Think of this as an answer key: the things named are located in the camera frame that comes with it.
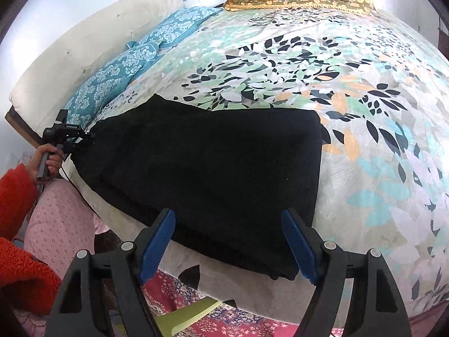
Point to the small blue floral pillow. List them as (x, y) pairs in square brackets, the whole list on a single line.
[(179, 23)]

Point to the red patterned rug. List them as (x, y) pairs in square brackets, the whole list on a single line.
[(245, 323)]

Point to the black pants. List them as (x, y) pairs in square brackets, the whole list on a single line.
[(210, 168)]

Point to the person's left forearm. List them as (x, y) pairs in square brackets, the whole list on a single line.
[(14, 196)]

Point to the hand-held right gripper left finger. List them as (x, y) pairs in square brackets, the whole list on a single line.
[(158, 245)]

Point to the person's left hand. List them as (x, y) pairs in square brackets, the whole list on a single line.
[(53, 164)]

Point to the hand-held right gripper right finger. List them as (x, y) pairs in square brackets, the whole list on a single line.
[(301, 249)]

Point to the large blue floral pillow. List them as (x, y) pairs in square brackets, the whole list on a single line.
[(105, 77)]

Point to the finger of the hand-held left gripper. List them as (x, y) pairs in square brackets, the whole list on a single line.
[(87, 135)]

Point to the floral leaf-print duvet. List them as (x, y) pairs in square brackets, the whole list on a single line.
[(350, 94)]

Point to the light green plastic object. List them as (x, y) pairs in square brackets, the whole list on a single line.
[(189, 316)]

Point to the cream upholstered headboard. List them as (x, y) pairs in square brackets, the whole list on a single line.
[(70, 49)]

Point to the red fuzzy sleeve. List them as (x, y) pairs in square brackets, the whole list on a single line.
[(24, 273)]

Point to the brown wooden bed frame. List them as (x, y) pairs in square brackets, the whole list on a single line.
[(21, 126)]

